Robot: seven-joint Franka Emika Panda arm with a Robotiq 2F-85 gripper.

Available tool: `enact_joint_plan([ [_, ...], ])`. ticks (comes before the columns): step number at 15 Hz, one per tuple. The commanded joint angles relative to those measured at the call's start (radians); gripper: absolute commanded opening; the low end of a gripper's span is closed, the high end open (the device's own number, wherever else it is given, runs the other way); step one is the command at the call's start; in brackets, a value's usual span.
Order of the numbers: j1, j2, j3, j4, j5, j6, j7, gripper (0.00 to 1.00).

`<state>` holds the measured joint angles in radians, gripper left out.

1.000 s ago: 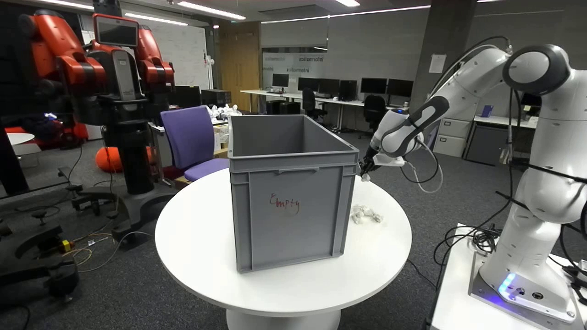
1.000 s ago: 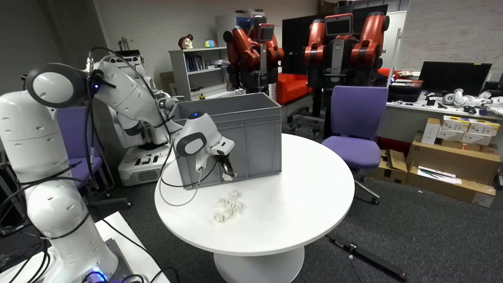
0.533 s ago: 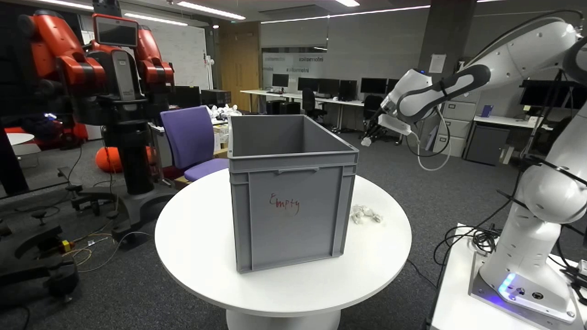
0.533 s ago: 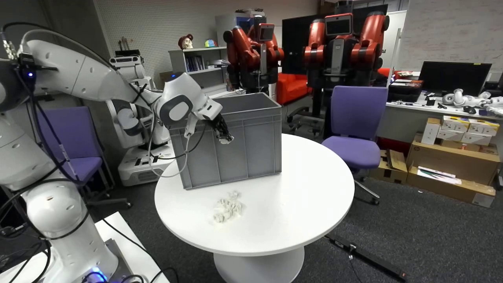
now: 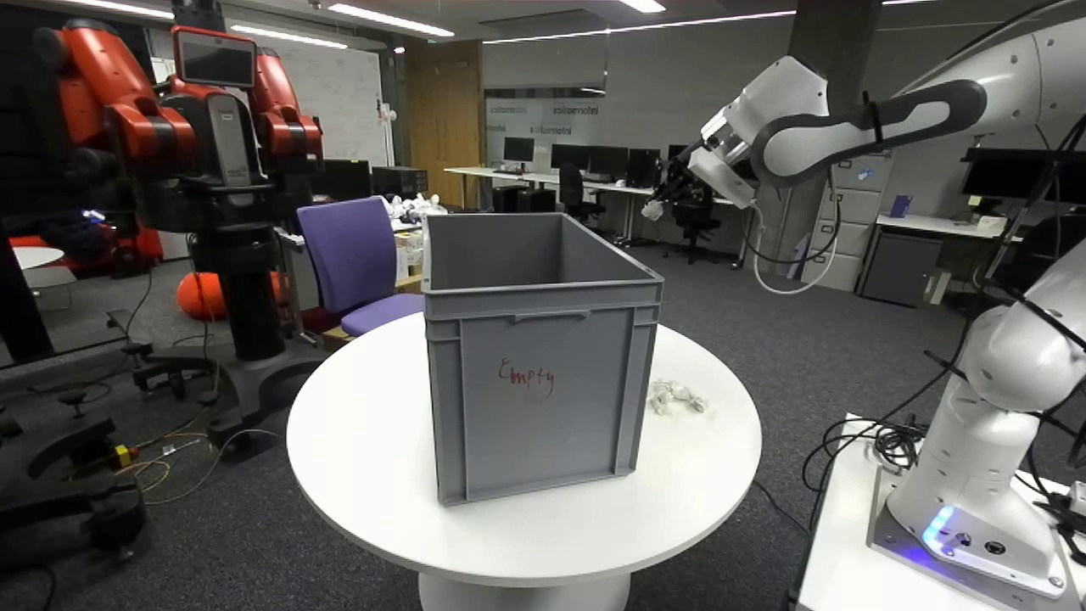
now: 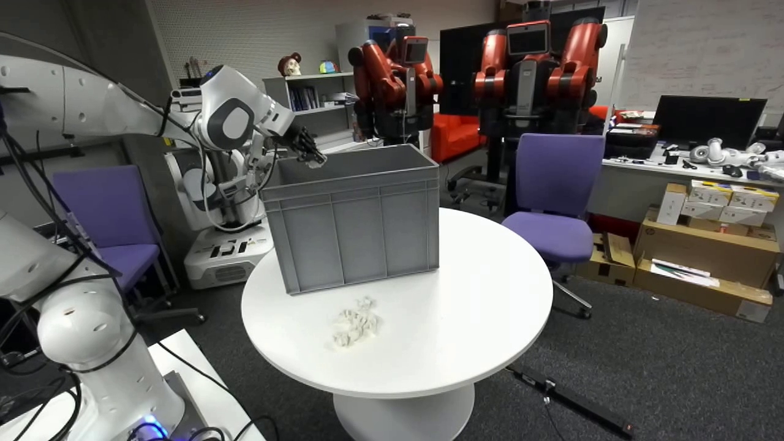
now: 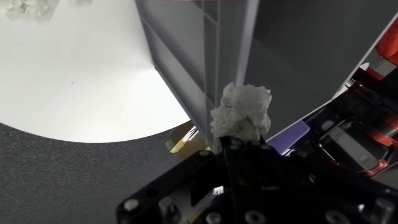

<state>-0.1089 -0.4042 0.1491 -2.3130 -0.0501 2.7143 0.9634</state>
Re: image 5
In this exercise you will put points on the heap of white objects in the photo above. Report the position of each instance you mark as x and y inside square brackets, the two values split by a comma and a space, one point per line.
[411, 206]

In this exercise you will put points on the grey plastic crate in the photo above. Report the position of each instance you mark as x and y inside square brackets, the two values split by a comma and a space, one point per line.
[534, 399]

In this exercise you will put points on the grey filing cabinet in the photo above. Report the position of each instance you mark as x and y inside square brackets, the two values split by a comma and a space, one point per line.
[848, 221]

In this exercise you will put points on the black monitor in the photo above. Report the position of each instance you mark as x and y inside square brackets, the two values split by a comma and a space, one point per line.
[1005, 174]

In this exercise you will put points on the white crumpled paper wad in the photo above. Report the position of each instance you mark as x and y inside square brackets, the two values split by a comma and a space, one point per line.
[674, 397]

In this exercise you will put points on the orange ball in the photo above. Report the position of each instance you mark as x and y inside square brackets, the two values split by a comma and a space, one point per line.
[202, 297]

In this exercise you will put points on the small round white table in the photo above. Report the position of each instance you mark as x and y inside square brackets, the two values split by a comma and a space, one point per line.
[38, 256]

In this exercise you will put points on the long white desk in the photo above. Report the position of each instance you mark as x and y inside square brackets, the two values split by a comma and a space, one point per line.
[543, 179]

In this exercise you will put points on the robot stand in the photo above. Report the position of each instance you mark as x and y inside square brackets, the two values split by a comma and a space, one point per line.
[848, 543]

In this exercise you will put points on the black office chair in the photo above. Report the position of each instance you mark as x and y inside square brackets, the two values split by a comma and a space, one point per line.
[696, 216]
[575, 191]

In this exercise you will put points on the black machine base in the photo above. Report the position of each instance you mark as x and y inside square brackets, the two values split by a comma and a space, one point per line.
[59, 492]

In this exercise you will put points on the purple office chair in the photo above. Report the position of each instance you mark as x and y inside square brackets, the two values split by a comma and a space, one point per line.
[348, 255]

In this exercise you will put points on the wooden door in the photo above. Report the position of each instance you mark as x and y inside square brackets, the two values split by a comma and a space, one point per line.
[443, 127]

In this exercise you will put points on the whiteboard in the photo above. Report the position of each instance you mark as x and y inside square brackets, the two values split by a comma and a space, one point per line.
[339, 98]

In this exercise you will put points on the row of monitors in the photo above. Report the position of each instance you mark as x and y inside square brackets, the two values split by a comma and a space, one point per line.
[594, 159]

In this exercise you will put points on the dark grey pedestal cabinet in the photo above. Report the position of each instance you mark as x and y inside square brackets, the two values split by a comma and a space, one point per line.
[899, 267]

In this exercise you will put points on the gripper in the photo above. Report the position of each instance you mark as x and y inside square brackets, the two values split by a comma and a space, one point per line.
[689, 174]

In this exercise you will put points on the white paper ball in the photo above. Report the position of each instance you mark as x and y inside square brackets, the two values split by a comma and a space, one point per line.
[652, 210]

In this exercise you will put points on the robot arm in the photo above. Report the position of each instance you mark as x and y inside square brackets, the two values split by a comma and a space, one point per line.
[976, 458]

